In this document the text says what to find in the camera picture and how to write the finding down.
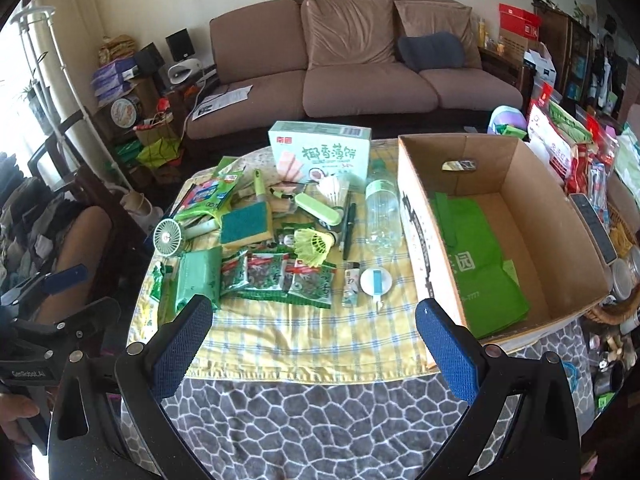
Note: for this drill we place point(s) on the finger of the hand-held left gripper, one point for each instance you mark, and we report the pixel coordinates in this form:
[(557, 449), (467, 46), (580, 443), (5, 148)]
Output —
[(65, 277), (95, 312)]

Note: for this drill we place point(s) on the white curved appliance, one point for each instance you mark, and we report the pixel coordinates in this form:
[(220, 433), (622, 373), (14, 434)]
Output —
[(185, 70)]

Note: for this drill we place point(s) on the green wet wipes packet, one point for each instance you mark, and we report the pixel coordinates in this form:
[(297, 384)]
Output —
[(197, 277)]

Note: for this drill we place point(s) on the glossy green packet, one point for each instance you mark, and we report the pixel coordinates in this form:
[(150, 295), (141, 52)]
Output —
[(210, 192)]

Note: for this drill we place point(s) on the wicker basket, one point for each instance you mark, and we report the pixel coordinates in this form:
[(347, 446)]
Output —
[(607, 315)]

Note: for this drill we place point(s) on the cardboard box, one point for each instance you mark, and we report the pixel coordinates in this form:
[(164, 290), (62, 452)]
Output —
[(540, 170)]

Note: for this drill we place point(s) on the floral white cloth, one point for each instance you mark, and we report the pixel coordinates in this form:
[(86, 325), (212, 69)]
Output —
[(245, 165)]

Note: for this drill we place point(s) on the pile of snack packets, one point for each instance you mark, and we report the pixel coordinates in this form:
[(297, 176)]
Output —
[(575, 145)]

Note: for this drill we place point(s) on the yellow plastic shuttlecock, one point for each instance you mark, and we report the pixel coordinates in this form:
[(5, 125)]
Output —
[(310, 247)]

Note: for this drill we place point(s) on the green biscuit box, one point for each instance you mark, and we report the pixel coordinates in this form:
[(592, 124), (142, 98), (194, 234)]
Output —
[(320, 157)]

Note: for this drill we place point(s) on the yellow green shopping bag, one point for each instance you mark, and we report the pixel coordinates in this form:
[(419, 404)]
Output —
[(160, 152)]

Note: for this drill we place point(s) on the yellow plaid cloth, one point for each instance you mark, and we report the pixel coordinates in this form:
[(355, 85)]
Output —
[(310, 340)]

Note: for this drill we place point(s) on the grey cushion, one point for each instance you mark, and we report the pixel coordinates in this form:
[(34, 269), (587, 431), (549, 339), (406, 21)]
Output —
[(432, 50)]

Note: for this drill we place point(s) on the brown paper bag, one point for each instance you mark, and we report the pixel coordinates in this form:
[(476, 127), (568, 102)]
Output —
[(157, 132)]

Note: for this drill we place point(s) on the woven straw bag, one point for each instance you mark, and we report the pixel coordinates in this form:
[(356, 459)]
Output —
[(116, 49)]

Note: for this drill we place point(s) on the yellow green plastic bag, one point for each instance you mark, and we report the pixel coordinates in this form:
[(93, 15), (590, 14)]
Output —
[(210, 219)]

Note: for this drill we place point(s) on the green white case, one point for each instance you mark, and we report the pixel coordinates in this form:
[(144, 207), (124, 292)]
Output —
[(317, 208)]

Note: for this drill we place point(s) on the clear plastic bottle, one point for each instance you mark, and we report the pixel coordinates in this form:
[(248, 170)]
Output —
[(382, 210)]

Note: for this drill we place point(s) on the beige bag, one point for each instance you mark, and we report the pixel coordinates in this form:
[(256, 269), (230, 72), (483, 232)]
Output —
[(137, 210)]

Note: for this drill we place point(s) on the printed lighter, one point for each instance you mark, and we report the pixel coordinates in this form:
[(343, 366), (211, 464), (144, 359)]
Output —
[(351, 287)]

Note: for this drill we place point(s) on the brown sofa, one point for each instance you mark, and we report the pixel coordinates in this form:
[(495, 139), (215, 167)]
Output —
[(350, 85)]

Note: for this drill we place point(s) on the green tote bag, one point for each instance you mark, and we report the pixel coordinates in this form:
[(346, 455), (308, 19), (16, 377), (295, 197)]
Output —
[(475, 260)]

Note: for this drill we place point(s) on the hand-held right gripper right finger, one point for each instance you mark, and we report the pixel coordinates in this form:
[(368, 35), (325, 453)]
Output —
[(447, 355)]

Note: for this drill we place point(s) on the pale green packet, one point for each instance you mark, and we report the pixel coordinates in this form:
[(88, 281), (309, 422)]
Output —
[(162, 300)]

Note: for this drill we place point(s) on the white blue suction hook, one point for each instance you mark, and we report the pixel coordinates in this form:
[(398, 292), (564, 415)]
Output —
[(375, 280)]

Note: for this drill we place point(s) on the dark wooden cabinet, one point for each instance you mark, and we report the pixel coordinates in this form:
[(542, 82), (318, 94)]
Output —
[(555, 35)]

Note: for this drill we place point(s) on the blue box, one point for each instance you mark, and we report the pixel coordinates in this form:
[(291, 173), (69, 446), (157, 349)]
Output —
[(115, 71), (115, 92)]

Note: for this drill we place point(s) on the white black box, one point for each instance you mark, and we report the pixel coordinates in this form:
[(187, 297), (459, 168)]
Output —
[(542, 65)]

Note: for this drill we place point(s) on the white feather shuttlecock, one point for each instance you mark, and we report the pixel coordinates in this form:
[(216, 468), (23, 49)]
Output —
[(332, 187)]

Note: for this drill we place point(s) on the dark wooden chair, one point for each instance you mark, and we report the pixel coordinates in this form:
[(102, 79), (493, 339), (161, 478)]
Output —
[(82, 240)]

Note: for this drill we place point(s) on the person's left hand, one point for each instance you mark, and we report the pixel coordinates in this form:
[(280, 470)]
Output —
[(15, 407)]

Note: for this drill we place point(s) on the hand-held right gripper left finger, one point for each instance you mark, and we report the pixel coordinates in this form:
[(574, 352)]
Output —
[(180, 345)]

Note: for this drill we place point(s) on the white papers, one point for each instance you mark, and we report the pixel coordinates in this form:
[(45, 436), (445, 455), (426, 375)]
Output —
[(220, 102)]

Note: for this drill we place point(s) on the brown stone-pattern blanket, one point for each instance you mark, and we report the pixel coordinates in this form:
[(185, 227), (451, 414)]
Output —
[(310, 430)]

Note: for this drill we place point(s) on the purple basin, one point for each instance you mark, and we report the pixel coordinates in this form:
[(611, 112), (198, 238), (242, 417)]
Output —
[(505, 117)]

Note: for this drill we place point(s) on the round tin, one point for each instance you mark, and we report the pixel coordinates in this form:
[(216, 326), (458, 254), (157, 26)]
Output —
[(125, 112)]

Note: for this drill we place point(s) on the dark grey remote control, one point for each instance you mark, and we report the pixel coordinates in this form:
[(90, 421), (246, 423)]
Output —
[(595, 230)]

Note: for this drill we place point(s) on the black speaker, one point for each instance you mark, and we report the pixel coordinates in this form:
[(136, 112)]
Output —
[(178, 45), (150, 57)]

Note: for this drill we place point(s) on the black mug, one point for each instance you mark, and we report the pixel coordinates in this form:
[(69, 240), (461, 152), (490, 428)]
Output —
[(607, 377)]

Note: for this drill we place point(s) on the yellow green sponge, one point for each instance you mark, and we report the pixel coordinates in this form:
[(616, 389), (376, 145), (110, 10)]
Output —
[(245, 227)]

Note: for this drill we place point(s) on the small white handheld fan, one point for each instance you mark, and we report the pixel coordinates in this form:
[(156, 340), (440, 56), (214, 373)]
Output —
[(167, 234)]

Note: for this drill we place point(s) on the white pole stand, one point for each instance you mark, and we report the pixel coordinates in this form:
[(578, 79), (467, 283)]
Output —
[(65, 110)]

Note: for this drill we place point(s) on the red box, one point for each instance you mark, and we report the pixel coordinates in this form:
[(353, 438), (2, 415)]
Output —
[(517, 20)]

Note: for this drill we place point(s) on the green snack packet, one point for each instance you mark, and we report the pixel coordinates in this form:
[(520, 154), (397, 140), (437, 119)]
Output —
[(310, 287), (287, 237), (232, 275), (265, 277)]

